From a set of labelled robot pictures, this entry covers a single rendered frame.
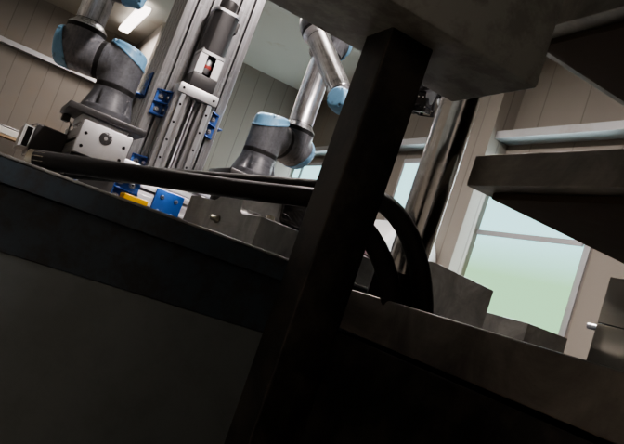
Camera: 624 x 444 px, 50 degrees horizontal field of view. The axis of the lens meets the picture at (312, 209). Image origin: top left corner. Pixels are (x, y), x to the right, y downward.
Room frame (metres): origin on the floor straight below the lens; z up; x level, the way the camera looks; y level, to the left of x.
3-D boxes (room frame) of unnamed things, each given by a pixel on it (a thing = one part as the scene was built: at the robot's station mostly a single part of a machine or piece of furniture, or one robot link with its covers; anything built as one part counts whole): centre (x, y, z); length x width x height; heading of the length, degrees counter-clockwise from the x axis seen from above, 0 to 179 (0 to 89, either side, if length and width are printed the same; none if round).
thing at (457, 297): (1.71, -0.22, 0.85); 0.50 x 0.26 x 0.11; 42
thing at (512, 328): (1.84, -0.65, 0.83); 0.20 x 0.15 x 0.07; 25
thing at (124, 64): (1.94, 0.67, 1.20); 0.13 x 0.12 x 0.14; 95
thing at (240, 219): (1.48, 0.07, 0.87); 0.50 x 0.26 x 0.14; 25
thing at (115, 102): (1.94, 0.67, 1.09); 0.15 x 0.15 x 0.10
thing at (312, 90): (2.26, 0.14, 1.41); 0.15 x 0.12 x 0.55; 142
